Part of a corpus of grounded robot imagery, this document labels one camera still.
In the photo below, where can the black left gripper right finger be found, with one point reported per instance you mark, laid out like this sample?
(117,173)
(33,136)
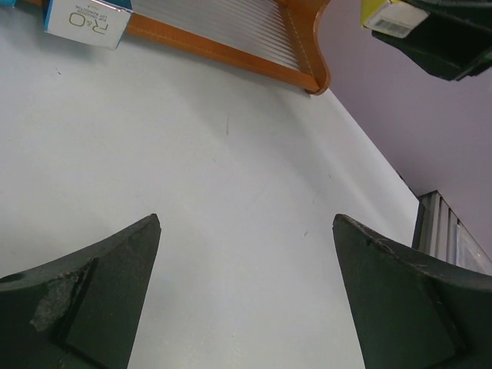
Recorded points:
(411,310)

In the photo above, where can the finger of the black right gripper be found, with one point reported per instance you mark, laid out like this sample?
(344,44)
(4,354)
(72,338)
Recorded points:
(453,5)
(451,46)

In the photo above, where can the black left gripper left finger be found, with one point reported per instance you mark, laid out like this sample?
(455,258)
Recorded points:
(81,310)

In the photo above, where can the yellow Curaprox box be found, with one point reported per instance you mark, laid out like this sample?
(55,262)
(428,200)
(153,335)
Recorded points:
(393,18)

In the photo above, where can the blue toothpaste box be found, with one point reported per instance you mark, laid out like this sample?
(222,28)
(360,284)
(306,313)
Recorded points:
(91,22)

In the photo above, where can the orange wooden shelf rack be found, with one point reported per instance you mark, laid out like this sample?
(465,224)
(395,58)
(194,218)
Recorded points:
(277,39)

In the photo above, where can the aluminium frame rail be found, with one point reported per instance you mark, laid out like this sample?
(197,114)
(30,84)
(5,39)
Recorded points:
(440,233)

